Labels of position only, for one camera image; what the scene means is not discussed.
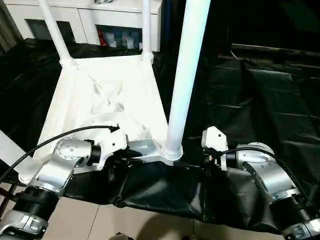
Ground white plastic table leg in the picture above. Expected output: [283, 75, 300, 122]
[37, 0, 78, 68]
[161, 0, 212, 162]
[141, 0, 155, 62]
[0, 130, 37, 171]

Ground toy figures behind cabinet glass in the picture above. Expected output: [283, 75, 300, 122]
[96, 26, 142, 50]

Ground black tv cabinet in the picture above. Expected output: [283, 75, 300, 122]
[160, 0, 320, 60]

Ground white cabinet with glass doors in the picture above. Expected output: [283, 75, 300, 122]
[2, 0, 163, 52]

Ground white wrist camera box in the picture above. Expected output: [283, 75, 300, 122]
[201, 126, 230, 172]
[96, 130, 129, 172]

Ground black metal stand frame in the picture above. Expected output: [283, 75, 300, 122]
[0, 181, 18, 216]

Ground silver left leg black foot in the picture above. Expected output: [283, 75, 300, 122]
[110, 233, 136, 240]

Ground black work mat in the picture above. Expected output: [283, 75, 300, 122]
[0, 39, 320, 236]

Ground white plastic table top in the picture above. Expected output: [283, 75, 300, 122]
[17, 52, 185, 185]

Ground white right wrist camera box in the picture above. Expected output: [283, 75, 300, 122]
[201, 126, 230, 172]

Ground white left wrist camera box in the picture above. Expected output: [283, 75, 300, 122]
[96, 130, 129, 172]

